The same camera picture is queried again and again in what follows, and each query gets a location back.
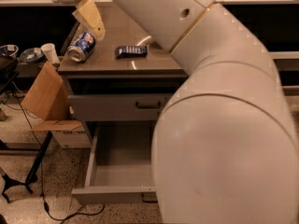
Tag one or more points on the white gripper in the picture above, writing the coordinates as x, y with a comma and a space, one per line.
87, 13

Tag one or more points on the blue pepsi can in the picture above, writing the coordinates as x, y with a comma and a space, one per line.
81, 48

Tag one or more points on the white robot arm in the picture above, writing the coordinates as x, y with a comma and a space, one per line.
224, 149

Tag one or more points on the grey drawer cabinet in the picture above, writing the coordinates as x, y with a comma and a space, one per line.
103, 73

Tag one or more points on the white paper cup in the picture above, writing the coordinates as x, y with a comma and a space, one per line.
49, 51

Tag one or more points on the dark blue snack packet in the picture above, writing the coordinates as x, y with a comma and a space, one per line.
131, 52

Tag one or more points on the blue plate with food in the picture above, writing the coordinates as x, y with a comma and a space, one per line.
33, 55

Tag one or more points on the blue bowl at left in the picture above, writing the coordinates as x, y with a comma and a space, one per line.
9, 50

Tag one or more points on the brown cardboard box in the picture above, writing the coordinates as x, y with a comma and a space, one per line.
47, 99

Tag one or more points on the black stand leg left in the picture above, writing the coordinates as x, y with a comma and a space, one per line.
31, 177

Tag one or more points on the black tripod foot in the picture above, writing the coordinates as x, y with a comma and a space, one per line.
10, 183

